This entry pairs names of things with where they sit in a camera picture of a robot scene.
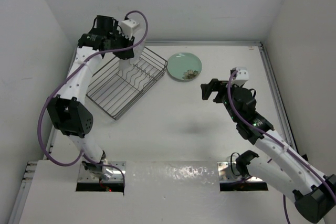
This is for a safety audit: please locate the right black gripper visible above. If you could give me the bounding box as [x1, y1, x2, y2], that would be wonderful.
[201, 78, 243, 123]

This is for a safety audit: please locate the red and teal plate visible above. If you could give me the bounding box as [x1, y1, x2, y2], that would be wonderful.
[118, 40, 145, 71]

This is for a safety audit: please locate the green flower plate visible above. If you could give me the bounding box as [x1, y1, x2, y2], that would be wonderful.
[167, 52, 203, 82]

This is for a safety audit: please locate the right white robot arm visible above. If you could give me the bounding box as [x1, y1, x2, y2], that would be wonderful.
[201, 79, 335, 223]

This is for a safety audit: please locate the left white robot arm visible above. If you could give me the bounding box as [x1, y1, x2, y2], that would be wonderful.
[47, 15, 140, 163]

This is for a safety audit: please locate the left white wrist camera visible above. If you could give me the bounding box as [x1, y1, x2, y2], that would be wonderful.
[120, 19, 140, 40]

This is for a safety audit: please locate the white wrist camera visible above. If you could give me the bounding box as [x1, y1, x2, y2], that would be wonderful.
[120, 19, 140, 40]
[230, 67, 249, 87]

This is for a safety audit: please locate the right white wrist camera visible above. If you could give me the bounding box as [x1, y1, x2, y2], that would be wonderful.
[230, 67, 249, 87]

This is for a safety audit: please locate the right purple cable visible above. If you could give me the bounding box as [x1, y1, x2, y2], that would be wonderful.
[227, 70, 336, 224]

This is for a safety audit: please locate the purple cable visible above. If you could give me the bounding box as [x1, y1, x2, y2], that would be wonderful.
[227, 70, 336, 224]
[37, 10, 150, 183]

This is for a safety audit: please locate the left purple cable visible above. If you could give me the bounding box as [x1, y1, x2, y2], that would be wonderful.
[37, 10, 150, 183]

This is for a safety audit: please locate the wire dish rack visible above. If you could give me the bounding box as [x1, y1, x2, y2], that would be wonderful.
[86, 47, 167, 120]

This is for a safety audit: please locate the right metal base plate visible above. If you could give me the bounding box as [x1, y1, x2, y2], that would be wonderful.
[217, 161, 263, 183]

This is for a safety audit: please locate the metal base plate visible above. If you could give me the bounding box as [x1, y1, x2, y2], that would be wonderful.
[77, 161, 125, 183]
[217, 161, 263, 183]

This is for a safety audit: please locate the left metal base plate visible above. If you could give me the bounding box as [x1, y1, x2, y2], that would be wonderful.
[77, 161, 125, 183]

